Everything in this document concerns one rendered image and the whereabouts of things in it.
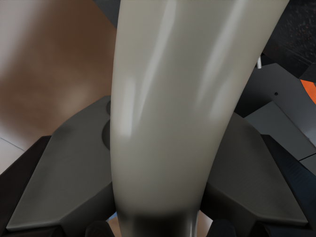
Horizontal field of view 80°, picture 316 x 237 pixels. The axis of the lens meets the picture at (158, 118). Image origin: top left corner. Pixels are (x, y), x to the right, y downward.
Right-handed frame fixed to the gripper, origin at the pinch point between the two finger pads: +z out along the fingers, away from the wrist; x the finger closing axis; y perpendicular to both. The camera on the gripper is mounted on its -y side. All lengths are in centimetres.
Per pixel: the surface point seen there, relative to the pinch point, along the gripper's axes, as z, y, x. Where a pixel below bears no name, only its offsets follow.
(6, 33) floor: 94, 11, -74
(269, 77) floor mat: 85, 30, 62
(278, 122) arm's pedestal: 69, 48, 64
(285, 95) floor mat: 85, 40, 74
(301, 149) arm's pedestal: 49, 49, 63
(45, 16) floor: 92, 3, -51
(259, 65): 82, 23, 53
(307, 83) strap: 84, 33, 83
